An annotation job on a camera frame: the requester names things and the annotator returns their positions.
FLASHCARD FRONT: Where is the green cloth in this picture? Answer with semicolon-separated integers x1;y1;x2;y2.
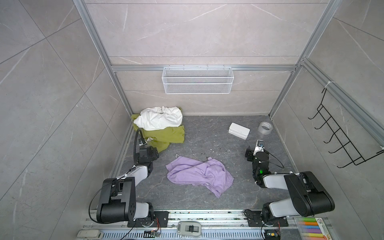
131;112;185;153

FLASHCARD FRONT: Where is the black wire hook rack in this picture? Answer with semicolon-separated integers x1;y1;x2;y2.
308;88;384;169

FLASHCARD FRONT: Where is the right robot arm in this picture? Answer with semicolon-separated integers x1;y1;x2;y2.
244;147;335;226

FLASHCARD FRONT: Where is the black corrugated cable hose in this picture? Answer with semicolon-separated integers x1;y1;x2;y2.
133;128;145;166

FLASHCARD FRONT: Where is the white rectangular box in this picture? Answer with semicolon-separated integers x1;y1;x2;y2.
229;123;250;140

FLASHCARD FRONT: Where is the marker pen pack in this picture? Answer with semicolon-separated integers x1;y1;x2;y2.
294;217;335;240

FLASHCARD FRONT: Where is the grey handheld device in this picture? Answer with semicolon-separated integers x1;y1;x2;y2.
177;221;202;238

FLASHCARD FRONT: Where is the clear tape roll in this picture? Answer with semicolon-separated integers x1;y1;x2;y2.
258;122;274;135

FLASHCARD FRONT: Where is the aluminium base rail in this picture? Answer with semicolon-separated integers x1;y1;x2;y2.
80;209;334;240

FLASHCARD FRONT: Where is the purple cloth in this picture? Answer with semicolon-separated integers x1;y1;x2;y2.
166;156;234;198

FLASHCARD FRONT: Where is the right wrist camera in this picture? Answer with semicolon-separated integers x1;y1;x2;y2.
254;140;265;156

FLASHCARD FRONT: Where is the white cloth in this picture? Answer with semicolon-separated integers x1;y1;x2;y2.
134;106;183;131

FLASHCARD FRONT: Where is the white wire mesh basket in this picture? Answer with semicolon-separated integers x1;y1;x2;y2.
162;67;234;95

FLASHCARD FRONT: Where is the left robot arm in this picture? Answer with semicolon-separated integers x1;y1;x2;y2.
94;146;159;227

